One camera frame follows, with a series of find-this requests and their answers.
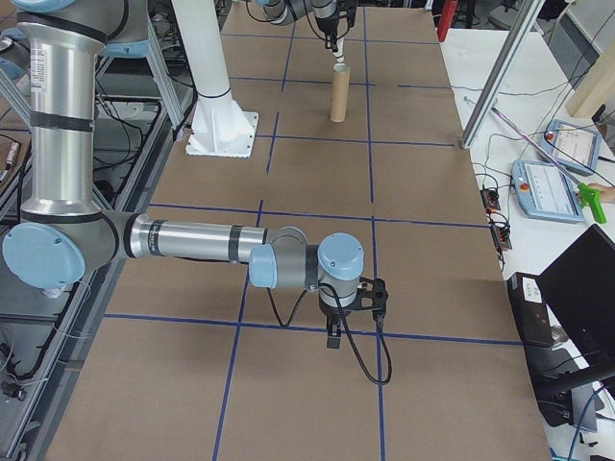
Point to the beige wooden beam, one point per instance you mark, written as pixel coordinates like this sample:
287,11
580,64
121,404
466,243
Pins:
596,81

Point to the black orange connector hub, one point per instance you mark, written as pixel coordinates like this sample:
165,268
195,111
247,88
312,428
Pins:
501,237
491,199

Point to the black computer box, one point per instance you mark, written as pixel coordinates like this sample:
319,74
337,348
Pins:
528,317

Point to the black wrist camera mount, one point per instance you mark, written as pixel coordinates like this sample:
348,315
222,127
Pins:
348,12
377,293

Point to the red fire extinguisher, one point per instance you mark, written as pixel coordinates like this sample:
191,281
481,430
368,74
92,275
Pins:
447,19

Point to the black flat monitor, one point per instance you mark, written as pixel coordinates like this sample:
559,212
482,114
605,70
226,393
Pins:
581,288

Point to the brown cardboard tube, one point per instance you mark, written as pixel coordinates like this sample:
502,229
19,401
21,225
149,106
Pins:
338,96

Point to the white column pedestal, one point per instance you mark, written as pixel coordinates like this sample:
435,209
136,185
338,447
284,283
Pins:
211,72

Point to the aluminium profile post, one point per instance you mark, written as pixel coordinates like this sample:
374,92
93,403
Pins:
499,72

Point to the blue grey teach pendant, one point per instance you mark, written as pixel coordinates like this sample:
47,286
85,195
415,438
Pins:
574,144
548,192

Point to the person's bare hand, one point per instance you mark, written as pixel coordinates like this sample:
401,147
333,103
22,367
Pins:
609,193

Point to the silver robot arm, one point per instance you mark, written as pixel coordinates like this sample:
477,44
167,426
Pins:
287,13
62,144

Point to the white feather shuttlecock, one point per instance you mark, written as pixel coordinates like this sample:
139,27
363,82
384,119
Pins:
340,56

